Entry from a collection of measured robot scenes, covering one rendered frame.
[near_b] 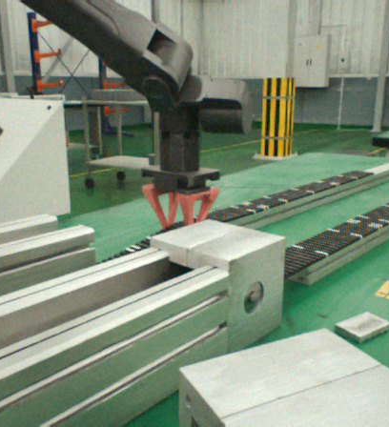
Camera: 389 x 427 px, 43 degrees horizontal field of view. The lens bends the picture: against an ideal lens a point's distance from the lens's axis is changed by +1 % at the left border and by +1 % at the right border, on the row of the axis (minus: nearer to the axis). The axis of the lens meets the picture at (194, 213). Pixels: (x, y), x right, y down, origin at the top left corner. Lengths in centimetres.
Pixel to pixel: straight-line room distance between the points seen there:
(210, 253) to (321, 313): 17
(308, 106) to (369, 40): 191
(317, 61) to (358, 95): 120
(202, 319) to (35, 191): 57
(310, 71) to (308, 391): 1176
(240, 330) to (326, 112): 1168
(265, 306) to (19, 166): 55
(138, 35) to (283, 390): 46
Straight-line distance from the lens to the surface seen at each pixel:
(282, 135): 686
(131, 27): 62
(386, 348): 51
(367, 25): 1189
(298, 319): 54
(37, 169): 92
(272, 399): 25
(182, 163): 67
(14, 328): 39
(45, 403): 33
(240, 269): 43
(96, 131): 674
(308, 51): 1202
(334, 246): 67
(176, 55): 63
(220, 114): 64
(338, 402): 26
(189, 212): 67
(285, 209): 92
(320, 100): 1214
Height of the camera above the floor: 102
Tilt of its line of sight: 15 degrees down
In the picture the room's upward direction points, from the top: straight up
